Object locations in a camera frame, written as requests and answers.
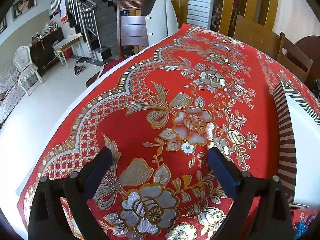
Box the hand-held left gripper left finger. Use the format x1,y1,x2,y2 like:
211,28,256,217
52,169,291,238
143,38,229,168
28,147,113,240

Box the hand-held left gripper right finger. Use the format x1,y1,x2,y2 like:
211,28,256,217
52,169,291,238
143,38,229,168
208,147,294,240

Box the white tray with striped rim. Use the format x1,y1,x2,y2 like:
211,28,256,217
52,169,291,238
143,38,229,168
271,80,320,205

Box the red floral tablecloth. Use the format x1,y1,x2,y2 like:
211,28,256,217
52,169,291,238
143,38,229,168
16,24,320,240

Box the floral patterned sofa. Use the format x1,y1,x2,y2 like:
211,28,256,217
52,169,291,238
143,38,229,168
0,64,25,125

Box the white ornate armchair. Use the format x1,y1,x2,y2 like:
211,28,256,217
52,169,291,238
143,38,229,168
13,45,43,96

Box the small wooden desk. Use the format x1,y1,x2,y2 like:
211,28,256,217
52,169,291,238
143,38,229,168
52,34,83,68

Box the dark wooden sideboard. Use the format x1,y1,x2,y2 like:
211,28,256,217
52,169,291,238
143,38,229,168
30,27,64,77

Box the light brown wooden chair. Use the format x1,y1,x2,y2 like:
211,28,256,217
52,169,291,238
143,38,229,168
232,15,280,58

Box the dark wooden chair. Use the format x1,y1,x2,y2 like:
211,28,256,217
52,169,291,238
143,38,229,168
116,0,150,58

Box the staircase with steel railing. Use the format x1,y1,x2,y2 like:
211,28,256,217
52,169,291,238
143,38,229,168
49,0,132,63

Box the light grey garment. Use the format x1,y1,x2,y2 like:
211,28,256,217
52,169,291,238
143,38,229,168
146,0,179,46

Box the curved wooden frames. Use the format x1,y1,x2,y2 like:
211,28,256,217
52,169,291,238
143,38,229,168
219,0,279,34

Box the red and white sign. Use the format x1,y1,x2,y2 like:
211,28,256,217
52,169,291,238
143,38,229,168
60,0,68,23

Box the grey corrugated panel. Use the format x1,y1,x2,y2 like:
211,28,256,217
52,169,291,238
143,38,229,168
187,0,215,29

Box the framed wall painting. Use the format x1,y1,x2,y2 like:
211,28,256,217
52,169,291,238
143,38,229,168
12,0,37,22

